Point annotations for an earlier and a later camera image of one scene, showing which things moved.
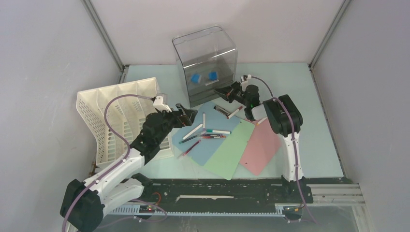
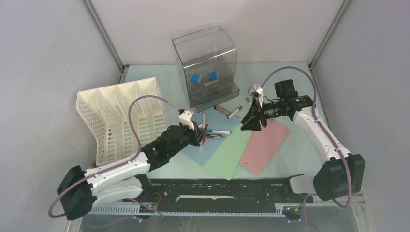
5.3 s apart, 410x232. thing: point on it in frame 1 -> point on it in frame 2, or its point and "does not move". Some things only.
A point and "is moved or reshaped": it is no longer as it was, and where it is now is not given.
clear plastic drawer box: [208, 60] does not move
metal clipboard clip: [221, 110] does not move
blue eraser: [196, 78] does not move
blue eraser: [212, 76] does not move
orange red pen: [213, 137] does not move
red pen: [191, 148] is moved or reshaped
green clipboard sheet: [225, 160] does not move
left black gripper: [186, 119] -> [197, 134]
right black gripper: [228, 92] -> [251, 119]
